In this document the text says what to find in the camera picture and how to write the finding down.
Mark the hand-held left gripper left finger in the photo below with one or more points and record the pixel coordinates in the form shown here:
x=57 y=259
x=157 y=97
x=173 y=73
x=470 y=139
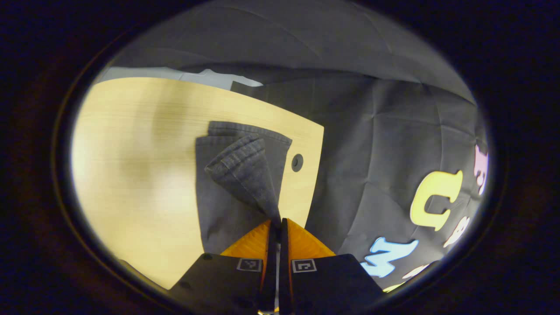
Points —
x=218 y=280

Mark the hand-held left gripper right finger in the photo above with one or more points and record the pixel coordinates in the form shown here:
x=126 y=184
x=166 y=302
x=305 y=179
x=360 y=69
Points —
x=328 y=280

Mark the dark grey jeans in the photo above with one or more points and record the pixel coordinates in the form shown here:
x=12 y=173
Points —
x=227 y=210

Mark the black backdrop cloth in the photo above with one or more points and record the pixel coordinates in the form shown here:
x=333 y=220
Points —
x=372 y=131

